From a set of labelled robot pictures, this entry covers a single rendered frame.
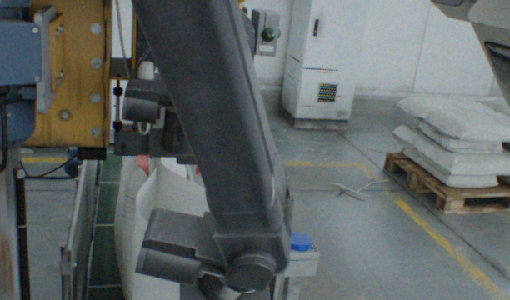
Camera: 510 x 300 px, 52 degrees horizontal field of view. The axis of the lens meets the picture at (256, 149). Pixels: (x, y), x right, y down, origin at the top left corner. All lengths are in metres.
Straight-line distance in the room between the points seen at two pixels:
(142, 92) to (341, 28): 4.09
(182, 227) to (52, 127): 0.69
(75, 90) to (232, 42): 0.82
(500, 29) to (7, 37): 0.66
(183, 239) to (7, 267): 0.91
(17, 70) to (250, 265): 0.54
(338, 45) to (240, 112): 4.59
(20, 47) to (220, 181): 0.53
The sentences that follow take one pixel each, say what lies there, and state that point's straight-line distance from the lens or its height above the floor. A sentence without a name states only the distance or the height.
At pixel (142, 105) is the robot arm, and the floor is 1.18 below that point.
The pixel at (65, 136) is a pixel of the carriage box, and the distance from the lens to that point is 1.14.
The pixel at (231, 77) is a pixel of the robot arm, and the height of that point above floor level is 1.35.
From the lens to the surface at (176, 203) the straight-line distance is 1.02.
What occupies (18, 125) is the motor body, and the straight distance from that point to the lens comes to 0.96.
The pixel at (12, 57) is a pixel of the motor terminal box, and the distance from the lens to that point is 0.86.
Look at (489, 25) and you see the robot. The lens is 0.71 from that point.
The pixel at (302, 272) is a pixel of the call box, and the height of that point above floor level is 0.79.
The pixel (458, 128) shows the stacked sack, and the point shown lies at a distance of 3.57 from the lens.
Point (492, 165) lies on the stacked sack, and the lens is 3.76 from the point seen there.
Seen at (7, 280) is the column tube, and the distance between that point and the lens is 1.38.
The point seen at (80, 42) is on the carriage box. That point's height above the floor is 1.24.
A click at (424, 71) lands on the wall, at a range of 6.09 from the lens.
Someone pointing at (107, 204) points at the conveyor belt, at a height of 0.38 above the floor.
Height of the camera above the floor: 1.42
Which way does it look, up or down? 19 degrees down
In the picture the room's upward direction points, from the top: 6 degrees clockwise
